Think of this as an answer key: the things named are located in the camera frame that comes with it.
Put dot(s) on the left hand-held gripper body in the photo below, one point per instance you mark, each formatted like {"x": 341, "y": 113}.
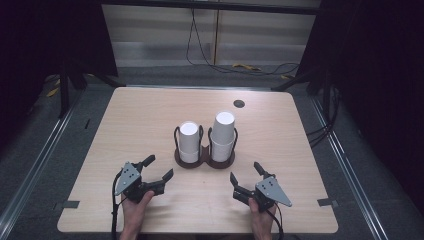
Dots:
{"x": 128, "y": 176}

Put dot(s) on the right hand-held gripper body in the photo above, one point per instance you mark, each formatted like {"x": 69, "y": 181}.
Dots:
{"x": 270, "y": 191}

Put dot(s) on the dark brown double cup holder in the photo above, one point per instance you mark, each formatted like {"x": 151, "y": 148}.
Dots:
{"x": 204, "y": 156}

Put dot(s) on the person's right hand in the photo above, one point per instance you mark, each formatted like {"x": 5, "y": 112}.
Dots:
{"x": 261, "y": 218}

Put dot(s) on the person's left hand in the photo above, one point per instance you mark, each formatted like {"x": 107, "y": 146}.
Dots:
{"x": 135, "y": 211}

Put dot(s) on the white paper cup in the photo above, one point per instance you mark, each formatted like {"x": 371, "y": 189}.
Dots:
{"x": 220, "y": 151}
{"x": 189, "y": 157}
{"x": 223, "y": 128}
{"x": 189, "y": 136}

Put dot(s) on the grey tape piece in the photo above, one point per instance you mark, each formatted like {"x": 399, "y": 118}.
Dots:
{"x": 327, "y": 202}
{"x": 71, "y": 204}

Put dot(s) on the black round table grommet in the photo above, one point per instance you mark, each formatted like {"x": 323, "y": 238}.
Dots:
{"x": 239, "y": 103}

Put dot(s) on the yellow floor tape strip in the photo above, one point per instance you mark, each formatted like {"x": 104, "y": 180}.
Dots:
{"x": 52, "y": 92}
{"x": 246, "y": 66}

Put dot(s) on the black metal stand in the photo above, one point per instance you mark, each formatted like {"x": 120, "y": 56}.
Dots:
{"x": 64, "y": 90}

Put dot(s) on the dark curtain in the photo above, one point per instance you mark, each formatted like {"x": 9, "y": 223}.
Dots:
{"x": 376, "y": 83}
{"x": 40, "y": 43}

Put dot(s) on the black overhead beam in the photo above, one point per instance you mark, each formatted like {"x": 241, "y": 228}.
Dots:
{"x": 213, "y": 6}

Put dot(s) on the metal floor rail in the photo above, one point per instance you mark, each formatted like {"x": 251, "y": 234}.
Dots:
{"x": 346, "y": 163}
{"x": 36, "y": 160}

